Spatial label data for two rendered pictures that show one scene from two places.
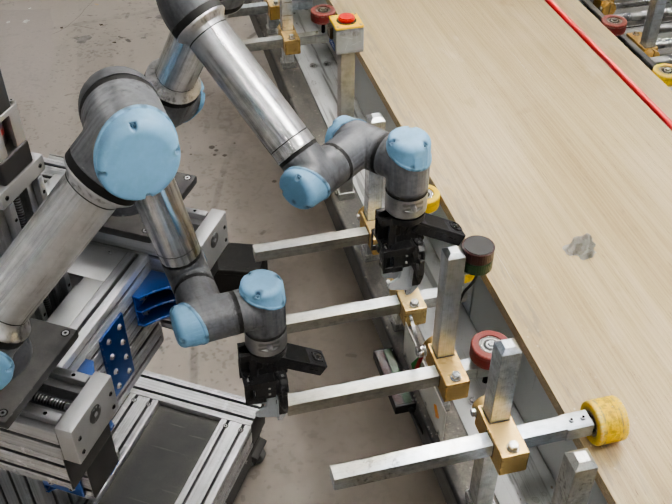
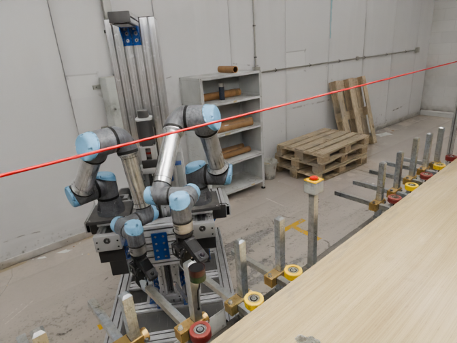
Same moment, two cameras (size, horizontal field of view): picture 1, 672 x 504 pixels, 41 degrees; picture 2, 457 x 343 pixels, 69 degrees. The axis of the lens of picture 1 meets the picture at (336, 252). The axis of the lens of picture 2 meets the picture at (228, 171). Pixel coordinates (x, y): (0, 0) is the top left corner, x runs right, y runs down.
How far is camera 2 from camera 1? 158 cm
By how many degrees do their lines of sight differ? 58
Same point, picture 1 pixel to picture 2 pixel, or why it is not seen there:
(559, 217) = (326, 324)
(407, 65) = (390, 231)
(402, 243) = (179, 246)
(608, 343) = not seen: outside the picture
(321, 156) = (158, 186)
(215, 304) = (122, 221)
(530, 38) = not seen: outside the picture
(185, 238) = (136, 198)
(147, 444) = (203, 307)
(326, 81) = not seen: hidden behind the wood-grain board
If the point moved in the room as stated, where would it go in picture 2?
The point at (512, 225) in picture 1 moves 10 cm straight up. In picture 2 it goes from (300, 307) to (300, 287)
